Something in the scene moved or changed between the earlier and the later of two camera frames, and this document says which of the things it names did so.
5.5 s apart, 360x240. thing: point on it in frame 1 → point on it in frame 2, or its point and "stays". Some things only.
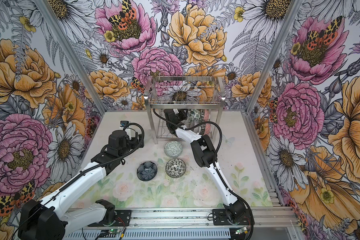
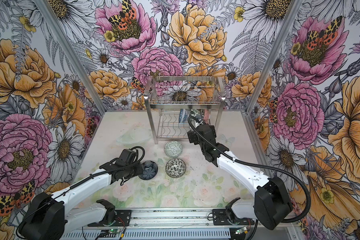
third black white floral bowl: [175, 168] stays
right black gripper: [185, 114] → [193, 137]
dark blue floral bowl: [147, 171] stays
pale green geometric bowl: [173, 149] stays
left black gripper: [136, 145] → [139, 170]
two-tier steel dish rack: [203, 96] stays
